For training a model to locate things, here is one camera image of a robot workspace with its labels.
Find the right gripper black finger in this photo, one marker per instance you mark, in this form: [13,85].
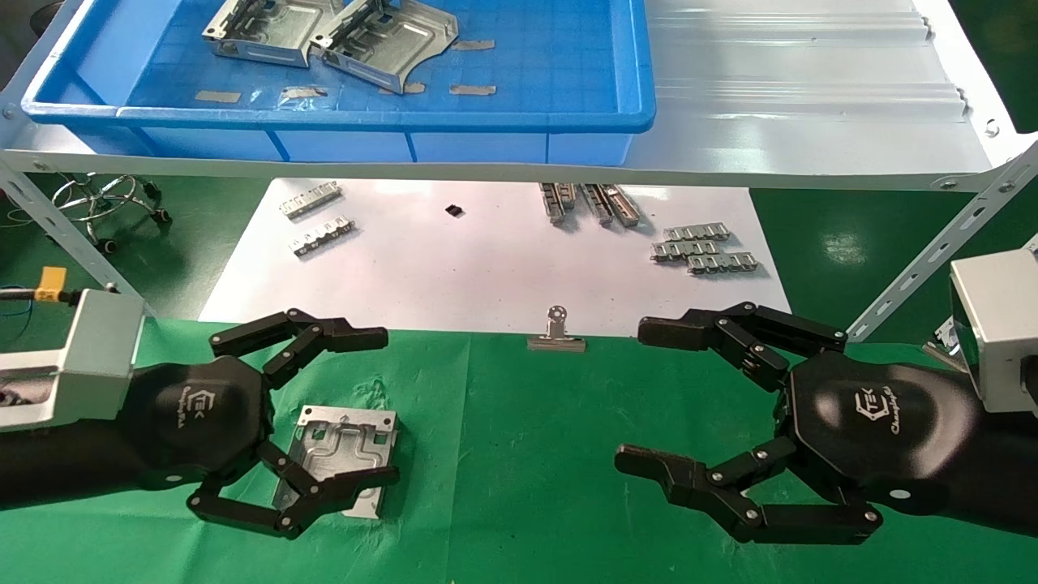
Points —
[689,483]
[681,331]

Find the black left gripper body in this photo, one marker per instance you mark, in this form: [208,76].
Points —
[195,422]

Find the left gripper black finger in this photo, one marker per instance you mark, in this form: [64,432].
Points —
[324,491]
[324,334]

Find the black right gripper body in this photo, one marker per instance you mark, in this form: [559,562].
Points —
[876,422]

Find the silver sheet metal bracket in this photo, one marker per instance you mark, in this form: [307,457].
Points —
[405,40]
[345,450]
[276,32]

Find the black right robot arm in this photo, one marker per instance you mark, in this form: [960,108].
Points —
[1010,470]

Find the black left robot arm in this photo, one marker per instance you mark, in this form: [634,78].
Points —
[57,462]

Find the right metal strip cluster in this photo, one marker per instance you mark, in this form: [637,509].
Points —
[685,251]

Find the white board sheet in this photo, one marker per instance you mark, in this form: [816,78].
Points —
[454,276]

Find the green table cloth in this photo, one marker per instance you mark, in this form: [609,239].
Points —
[519,454]

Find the black seat chrome stool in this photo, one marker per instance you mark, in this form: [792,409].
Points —
[105,199]

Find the white metal shelf rack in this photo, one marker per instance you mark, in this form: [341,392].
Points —
[811,122]

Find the blue plastic bin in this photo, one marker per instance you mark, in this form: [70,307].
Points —
[527,138]

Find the small silver rail part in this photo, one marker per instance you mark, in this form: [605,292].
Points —
[598,204]
[696,234]
[553,203]
[568,195]
[323,236]
[310,200]
[723,264]
[623,206]

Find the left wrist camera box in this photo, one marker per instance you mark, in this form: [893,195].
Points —
[89,357]

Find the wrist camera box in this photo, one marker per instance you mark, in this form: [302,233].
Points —
[1001,324]
[89,357]

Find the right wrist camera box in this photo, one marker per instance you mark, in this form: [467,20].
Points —
[1001,324]

